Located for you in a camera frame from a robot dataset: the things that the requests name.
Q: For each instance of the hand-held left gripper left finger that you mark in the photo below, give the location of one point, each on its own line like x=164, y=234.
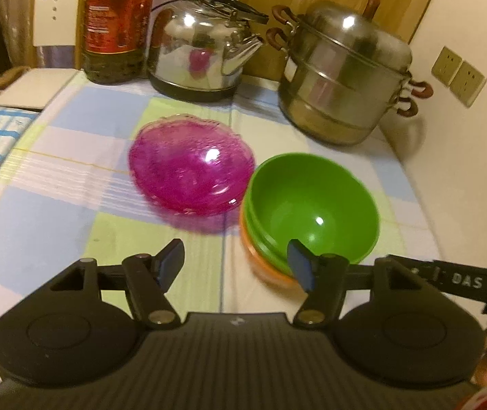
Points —
x=171, y=264

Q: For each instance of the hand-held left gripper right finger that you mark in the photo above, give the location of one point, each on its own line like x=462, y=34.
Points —
x=301, y=264

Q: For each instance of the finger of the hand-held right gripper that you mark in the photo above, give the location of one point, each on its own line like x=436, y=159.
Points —
x=427, y=273

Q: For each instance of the orange plastic bowl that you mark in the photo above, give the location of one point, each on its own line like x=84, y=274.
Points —
x=265, y=272

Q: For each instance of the pink transparent plastic plate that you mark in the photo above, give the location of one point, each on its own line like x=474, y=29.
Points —
x=183, y=162
x=175, y=179
x=192, y=149

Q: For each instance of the pastel checked tablecloth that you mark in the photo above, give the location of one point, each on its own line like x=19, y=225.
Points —
x=77, y=230

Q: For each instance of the stainless steel steamer pot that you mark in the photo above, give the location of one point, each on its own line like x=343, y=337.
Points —
x=341, y=77

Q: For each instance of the stainless steel kettle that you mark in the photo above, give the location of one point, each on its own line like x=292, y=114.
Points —
x=183, y=51

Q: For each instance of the cooking oil bottle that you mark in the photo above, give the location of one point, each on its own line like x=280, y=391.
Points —
x=115, y=21

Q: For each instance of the white wooden chair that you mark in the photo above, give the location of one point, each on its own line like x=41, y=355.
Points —
x=51, y=17

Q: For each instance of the small beige wall socket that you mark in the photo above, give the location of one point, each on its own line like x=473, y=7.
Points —
x=467, y=83
x=446, y=65

